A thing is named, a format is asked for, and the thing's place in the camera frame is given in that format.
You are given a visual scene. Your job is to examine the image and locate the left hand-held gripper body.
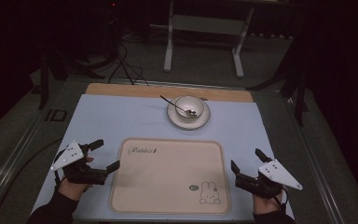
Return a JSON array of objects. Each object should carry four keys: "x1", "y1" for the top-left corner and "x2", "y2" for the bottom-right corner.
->
[{"x1": 49, "y1": 140, "x2": 109, "y2": 186}]

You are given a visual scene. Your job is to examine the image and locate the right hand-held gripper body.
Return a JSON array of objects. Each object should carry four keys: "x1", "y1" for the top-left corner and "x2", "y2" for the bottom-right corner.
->
[{"x1": 235, "y1": 159, "x2": 304, "y2": 200}]

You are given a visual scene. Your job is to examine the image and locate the white saucer plate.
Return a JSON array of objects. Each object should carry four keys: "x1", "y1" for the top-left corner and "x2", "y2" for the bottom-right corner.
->
[{"x1": 166, "y1": 96, "x2": 212, "y2": 131}]

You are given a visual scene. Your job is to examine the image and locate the white bowl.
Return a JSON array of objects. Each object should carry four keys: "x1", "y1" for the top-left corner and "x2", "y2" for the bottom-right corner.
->
[{"x1": 174, "y1": 94, "x2": 205, "y2": 119}]

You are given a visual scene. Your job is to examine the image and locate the metal spoon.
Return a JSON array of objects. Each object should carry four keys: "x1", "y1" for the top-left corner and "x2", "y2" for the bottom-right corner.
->
[{"x1": 159, "y1": 94, "x2": 198, "y2": 119}]

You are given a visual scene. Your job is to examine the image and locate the person's left hand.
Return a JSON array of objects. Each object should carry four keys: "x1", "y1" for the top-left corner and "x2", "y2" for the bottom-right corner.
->
[{"x1": 57, "y1": 156, "x2": 95, "y2": 202}]

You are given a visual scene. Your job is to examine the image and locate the person's right hand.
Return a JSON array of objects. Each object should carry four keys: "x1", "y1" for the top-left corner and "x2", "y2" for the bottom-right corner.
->
[{"x1": 252, "y1": 189, "x2": 284, "y2": 216}]

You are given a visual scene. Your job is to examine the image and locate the light blue table mat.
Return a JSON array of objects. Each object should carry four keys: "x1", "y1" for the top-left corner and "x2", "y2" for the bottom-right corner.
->
[{"x1": 31, "y1": 93, "x2": 296, "y2": 222}]

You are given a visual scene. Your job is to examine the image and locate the beige rabbit placemat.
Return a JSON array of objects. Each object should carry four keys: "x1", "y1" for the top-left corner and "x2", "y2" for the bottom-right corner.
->
[{"x1": 108, "y1": 137, "x2": 232, "y2": 216}]

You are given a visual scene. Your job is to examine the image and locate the black stand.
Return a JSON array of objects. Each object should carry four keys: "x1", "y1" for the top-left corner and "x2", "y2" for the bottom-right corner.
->
[
  {"x1": 245, "y1": 36, "x2": 311, "y2": 127},
  {"x1": 31, "y1": 46, "x2": 106, "y2": 110}
]

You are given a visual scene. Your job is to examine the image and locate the white metal stand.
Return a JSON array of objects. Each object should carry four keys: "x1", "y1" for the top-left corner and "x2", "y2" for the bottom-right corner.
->
[{"x1": 163, "y1": 0, "x2": 281, "y2": 79}]

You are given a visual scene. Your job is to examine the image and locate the black cable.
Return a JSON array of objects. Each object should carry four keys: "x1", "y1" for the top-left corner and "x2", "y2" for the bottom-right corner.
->
[
  {"x1": 0, "y1": 136, "x2": 63, "y2": 224},
  {"x1": 106, "y1": 41, "x2": 150, "y2": 87}
]

